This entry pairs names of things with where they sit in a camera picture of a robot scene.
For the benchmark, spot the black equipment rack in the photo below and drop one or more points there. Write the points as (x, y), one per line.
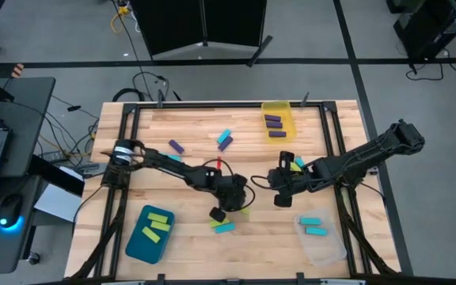
(430, 27)

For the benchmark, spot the yellow translucent plastic bin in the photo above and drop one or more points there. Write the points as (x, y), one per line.
(287, 111)

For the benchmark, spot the clear plastic container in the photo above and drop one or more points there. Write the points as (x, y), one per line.
(327, 253)

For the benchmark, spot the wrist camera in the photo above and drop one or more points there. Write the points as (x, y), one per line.
(217, 214)
(283, 200)

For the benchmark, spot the black computer mouse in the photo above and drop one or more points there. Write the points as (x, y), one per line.
(9, 207)

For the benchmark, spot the black caster wheel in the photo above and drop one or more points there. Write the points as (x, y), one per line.
(34, 259)

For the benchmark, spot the green wooden block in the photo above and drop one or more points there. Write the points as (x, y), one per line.
(245, 211)
(157, 217)
(160, 226)
(151, 235)
(214, 225)
(295, 167)

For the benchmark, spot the black folding partition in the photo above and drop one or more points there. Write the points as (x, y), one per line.
(172, 23)

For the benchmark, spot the black frame clamp post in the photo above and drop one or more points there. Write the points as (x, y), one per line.
(160, 101)
(160, 279)
(300, 278)
(304, 101)

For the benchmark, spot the purple wooden block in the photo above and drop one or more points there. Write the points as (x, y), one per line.
(272, 118)
(225, 143)
(176, 147)
(277, 134)
(274, 124)

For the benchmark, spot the orange striped tag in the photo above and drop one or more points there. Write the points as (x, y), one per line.
(17, 70)

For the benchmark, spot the teal wooden block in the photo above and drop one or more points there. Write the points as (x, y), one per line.
(310, 221)
(225, 228)
(224, 136)
(316, 231)
(174, 158)
(300, 160)

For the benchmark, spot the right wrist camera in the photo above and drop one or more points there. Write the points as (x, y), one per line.
(283, 200)

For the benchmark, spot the dark teal plastic tray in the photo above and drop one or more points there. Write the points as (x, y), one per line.
(139, 251)

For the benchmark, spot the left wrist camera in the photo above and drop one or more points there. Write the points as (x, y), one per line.
(217, 214)

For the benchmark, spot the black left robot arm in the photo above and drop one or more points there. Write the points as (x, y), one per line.
(172, 168)

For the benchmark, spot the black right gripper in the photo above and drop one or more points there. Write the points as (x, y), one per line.
(291, 180)

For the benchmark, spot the dark grey power strip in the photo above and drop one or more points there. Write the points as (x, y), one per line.
(55, 156)

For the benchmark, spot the white flat box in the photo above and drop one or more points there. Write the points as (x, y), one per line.
(58, 204)

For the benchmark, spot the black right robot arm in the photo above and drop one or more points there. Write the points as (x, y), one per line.
(370, 152)

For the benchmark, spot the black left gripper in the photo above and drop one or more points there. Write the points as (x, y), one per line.
(232, 192)

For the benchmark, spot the black desk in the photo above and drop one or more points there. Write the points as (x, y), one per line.
(30, 118)

